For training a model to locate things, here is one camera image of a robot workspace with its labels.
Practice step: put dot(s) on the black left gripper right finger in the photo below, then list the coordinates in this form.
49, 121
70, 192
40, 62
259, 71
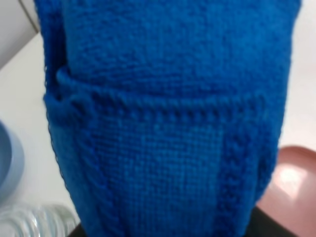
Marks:
261, 225

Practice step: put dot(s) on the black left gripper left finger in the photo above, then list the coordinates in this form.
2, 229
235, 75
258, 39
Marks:
78, 231

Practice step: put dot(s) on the blue knit cloth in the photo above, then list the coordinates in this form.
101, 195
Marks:
165, 115

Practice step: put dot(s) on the clear green-label water bottle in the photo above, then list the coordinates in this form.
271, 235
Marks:
49, 220

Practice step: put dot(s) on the pink plate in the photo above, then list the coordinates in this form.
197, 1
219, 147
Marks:
290, 198

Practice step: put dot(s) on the blue bowl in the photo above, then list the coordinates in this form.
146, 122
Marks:
12, 160

